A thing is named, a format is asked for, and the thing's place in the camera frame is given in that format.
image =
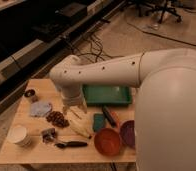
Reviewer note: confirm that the black box on shelf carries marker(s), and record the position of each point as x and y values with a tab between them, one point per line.
73	12

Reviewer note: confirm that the black red marker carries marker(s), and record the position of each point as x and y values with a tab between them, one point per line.
108	116

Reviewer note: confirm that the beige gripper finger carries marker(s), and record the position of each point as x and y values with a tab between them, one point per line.
83	107
65	110

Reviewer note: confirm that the yellow banana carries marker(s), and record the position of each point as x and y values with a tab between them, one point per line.
79	126

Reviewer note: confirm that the white paper cup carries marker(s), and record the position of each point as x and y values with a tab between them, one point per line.
18	135

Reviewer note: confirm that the blue cloth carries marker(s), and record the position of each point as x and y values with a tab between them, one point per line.
40	109

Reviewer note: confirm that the wooden stick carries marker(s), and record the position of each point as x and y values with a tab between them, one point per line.
76	114

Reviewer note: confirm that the purple bowl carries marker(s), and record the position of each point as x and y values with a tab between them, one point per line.
127	133

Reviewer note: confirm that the dark grape bunch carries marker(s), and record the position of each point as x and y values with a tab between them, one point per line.
57	119

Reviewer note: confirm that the teal sponge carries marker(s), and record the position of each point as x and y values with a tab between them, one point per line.
99	122

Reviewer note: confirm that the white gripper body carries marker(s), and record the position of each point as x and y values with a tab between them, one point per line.
72	95

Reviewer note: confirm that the green plastic tray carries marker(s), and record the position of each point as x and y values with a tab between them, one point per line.
107	95

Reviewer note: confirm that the black office chair base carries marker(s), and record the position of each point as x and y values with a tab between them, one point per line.
161	6

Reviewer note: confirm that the orange bowl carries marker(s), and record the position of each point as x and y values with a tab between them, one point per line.
107	142

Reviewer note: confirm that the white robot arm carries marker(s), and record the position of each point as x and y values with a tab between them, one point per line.
165	107

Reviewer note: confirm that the black handled tool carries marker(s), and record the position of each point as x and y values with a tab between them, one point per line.
71	144

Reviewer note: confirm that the small metal can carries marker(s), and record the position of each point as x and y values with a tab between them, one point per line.
30	95

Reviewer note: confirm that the metal binder clip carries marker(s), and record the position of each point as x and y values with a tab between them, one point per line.
48	135

